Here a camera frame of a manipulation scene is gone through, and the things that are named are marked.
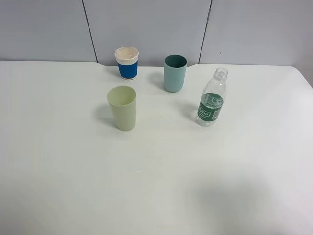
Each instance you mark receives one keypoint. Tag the clear water bottle green label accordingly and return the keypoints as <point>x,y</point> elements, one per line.
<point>212,98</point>

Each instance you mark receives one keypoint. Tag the light green plastic cup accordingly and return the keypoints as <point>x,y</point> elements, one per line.
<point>122,102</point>

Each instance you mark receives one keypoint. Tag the teal plastic cup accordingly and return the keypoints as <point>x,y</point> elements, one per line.
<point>174,72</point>

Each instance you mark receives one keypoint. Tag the blue white paper cup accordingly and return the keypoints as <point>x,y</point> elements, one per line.
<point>127,60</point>

